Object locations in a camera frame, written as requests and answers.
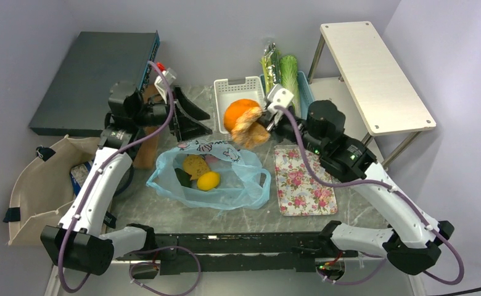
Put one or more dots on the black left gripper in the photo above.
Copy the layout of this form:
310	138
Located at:
184	126

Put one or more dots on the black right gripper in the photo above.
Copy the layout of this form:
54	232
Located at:
276	122

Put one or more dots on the orange pumpkin slice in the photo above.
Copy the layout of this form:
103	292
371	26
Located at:
240	121

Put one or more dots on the brown potato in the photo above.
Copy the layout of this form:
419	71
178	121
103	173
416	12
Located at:
195	166

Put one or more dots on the green celery stalks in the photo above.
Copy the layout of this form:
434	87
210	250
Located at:
268	73

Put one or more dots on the green napa cabbage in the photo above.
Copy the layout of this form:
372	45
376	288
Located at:
289	79

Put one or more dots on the dark green cucumber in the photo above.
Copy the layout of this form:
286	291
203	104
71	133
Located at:
183	177

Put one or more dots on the yellow lemon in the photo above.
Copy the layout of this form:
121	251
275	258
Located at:
208	181

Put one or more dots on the light blue printed grocery bag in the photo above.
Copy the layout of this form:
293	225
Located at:
244	182

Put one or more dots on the green chives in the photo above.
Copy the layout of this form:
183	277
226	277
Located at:
272	52

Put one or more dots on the blue packaged item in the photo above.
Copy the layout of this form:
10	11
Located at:
78	175

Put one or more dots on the beige canvas tote bag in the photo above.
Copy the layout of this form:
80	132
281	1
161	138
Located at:
44	192

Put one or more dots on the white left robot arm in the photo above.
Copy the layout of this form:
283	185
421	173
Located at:
77	242

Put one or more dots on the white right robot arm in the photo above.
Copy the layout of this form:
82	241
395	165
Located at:
412	240

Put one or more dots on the blue perforated plastic basket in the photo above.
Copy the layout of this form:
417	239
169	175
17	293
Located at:
306	96

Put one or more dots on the white perforated plastic basket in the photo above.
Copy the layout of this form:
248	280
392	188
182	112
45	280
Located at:
228	91

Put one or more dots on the wooden board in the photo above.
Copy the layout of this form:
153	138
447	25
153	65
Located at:
147	153

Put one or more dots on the floral pattern tray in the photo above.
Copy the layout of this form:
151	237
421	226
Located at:
298	192

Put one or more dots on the white two-tier metal shelf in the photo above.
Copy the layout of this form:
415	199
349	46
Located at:
353	68

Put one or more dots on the dark grey flat equipment box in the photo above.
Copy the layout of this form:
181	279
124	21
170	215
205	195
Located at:
76	101

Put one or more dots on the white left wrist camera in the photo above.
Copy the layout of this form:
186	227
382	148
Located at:
162	84

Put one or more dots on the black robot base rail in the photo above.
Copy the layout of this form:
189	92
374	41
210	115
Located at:
221	252

